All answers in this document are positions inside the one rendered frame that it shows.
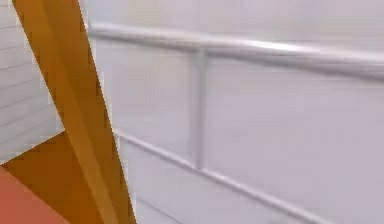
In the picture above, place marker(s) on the white panelled room door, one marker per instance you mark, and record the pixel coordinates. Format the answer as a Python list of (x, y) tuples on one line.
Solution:
[(266, 116)]

